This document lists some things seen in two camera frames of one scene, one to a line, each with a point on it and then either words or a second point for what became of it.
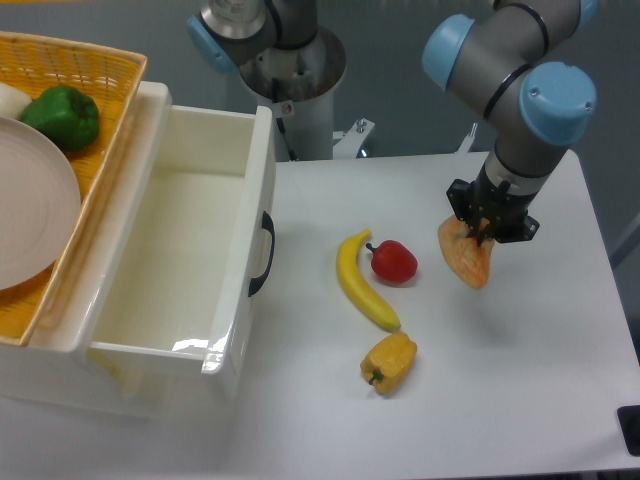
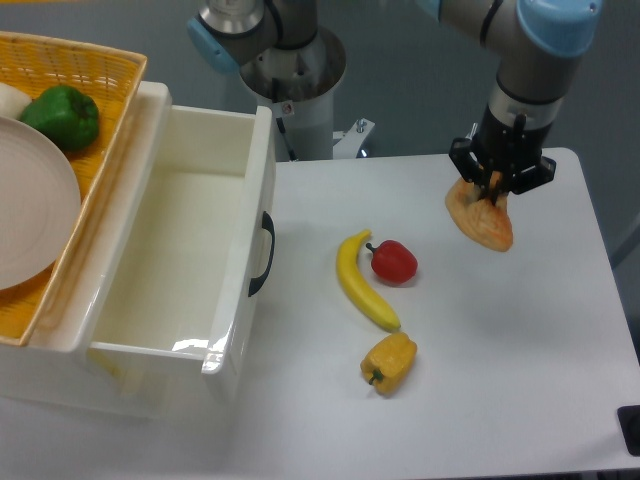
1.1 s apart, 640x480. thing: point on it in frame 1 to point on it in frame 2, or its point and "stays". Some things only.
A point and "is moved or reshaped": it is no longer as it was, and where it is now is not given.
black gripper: (492, 208) to (504, 150)
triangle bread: (470, 259) is moved or reshaped
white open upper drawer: (188, 272) stays
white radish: (12, 102) stays
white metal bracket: (349, 141) stays
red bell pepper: (392, 263) stays
